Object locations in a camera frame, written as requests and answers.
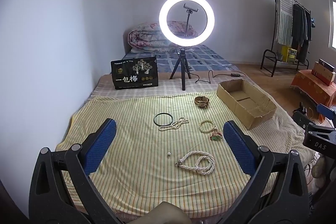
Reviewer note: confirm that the black phone holder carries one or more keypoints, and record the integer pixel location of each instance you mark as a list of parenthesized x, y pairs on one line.
[(189, 19)]

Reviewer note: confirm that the cardboard box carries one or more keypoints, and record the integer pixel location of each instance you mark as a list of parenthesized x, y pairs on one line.
[(253, 116)]

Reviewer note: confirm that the orange cloth covered table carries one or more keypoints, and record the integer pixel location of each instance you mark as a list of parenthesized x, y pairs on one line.
[(309, 85)]

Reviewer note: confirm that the blue patterned bed sheet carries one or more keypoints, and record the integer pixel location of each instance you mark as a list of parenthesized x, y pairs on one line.
[(204, 56)]

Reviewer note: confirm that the yellow box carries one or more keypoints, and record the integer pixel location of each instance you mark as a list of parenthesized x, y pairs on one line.
[(288, 54)]

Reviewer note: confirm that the tan cardboard carton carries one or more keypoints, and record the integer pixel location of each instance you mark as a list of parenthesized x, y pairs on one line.
[(321, 74)]

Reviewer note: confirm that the folded floral quilt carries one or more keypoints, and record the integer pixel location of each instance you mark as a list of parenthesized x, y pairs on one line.
[(144, 37)]

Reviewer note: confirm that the black tripod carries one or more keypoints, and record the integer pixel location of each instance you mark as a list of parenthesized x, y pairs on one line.
[(183, 69)]

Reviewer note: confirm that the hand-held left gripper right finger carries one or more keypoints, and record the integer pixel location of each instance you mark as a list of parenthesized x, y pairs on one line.
[(239, 148)]

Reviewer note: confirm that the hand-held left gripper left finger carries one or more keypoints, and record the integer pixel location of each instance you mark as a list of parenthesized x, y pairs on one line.
[(101, 146)]

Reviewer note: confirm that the striped hanging towel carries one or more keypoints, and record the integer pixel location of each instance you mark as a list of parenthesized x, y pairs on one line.
[(284, 22)]

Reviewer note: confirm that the black metal clothes rack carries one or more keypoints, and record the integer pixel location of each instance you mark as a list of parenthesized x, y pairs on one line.
[(275, 16)]

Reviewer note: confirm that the dark flat box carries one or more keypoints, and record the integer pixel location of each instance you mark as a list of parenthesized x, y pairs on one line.
[(326, 64)]

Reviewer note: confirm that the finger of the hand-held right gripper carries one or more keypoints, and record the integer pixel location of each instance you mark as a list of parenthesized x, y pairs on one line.
[(300, 117), (325, 111)]

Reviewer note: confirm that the black printed snack bag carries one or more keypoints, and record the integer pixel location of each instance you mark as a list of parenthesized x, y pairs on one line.
[(131, 78)]

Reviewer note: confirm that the dark thin bangle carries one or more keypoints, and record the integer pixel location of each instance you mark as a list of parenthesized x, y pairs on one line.
[(154, 119)]

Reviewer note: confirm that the window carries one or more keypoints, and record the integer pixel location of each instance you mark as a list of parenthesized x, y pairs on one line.
[(333, 24)]

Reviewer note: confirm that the beige checked blanket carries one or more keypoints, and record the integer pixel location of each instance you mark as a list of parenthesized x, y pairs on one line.
[(147, 94)]

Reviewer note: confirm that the yellow striped cloth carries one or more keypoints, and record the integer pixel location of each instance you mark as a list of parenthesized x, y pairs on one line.
[(131, 161)]

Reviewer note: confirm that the dark hanging clothes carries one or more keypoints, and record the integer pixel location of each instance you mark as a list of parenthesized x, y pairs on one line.
[(299, 27)]

